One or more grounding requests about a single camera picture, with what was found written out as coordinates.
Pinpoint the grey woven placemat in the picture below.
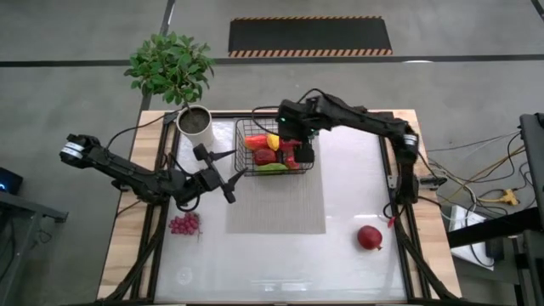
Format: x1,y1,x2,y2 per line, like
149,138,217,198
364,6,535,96
225,172,327,235

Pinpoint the black device with blue light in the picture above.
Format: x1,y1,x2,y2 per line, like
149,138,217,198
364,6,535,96
0,167,25,196

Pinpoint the yellow power plug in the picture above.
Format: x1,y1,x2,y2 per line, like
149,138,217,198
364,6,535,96
478,189,520,207

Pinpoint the black upright stand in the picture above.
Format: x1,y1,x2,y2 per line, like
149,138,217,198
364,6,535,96
518,112,544,220

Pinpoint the dark red apple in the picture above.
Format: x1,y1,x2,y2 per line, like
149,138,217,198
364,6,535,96
252,147,278,167

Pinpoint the white paper box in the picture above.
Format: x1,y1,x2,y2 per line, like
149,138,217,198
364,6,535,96
449,203,496,271

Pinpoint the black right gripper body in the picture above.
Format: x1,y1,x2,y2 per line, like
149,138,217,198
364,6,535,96
278,97,320,165

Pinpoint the green plant in white pot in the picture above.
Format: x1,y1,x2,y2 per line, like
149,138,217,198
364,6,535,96
123,31,216,149

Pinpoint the black side table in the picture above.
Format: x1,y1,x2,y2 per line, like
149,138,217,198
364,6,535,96
445,206,544,306

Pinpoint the black hazard-striped floor mat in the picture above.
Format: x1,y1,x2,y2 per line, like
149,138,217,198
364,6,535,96
227,15,394,58

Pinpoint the grey metal cart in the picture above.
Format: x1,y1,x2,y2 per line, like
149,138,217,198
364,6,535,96
0,190,69,306

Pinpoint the black wire basket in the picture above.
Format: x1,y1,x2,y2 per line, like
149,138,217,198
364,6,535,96
233,117,315,177

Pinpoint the red grape bunch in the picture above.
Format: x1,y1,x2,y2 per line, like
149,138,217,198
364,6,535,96
168,212,203,242

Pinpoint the black aluminium table frame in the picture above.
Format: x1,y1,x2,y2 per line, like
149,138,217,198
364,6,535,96
97,110,464,305

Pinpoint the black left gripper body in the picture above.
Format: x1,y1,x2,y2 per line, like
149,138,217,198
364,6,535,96
192,143,237,205

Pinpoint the red orange pepper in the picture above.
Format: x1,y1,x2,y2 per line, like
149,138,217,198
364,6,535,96
243,133,269,151

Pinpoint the light green pepper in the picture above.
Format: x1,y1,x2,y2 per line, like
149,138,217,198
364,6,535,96
254,162,290,175

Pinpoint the dark red pomegranate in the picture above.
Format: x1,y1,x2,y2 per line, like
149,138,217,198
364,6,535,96
356,224,384,252

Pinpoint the red bell pepper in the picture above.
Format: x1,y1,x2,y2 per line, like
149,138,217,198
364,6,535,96
278,139,301,170

